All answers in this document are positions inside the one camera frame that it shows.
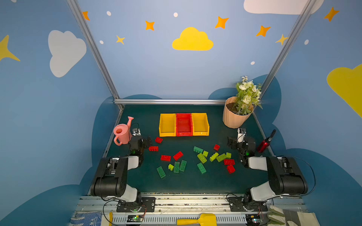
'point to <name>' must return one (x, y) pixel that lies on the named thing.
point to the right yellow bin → (200, 125)
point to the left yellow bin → (167, 126)
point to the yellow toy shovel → (205, 219)
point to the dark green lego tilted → (183, 165)
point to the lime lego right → (221, 157)
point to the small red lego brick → (158, 140)
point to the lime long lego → (201, 158)
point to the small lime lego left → (170, 166)
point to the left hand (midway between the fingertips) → (145, 136)
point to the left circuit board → (135, 218)
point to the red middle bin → (184, 125)
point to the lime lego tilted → (213, 157)
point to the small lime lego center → (205, 153)
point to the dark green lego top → (198, 150)
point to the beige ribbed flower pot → (231, 118)
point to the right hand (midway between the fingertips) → (238, 135)
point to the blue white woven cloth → (93, 218)
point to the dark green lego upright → (176, 168)
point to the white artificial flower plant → (247, 95)
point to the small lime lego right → (228, 155)
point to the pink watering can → (123, 133)
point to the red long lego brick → (167, 158)
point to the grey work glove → (280, 217)
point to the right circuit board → (253, 219)
